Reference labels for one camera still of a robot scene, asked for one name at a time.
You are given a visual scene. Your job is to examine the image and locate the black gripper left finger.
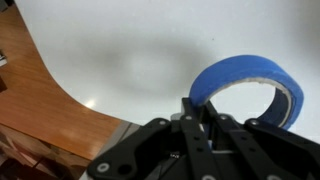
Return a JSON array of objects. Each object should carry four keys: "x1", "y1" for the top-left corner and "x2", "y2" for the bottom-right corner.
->
[{"x1": 87, "y1": 97, "x2": 222, "y2": 180}]

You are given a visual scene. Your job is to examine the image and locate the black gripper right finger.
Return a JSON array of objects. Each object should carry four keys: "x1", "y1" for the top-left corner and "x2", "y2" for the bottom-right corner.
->
[{"x1": 203, "y1": 102, "x2": 320, "y2": 180}]

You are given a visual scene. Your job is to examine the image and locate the blue tape roll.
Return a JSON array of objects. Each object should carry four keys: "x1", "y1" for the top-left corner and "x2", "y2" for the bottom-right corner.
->
[{"x1": 188, "y1": 54, "x2": 305, "y2": 131}]

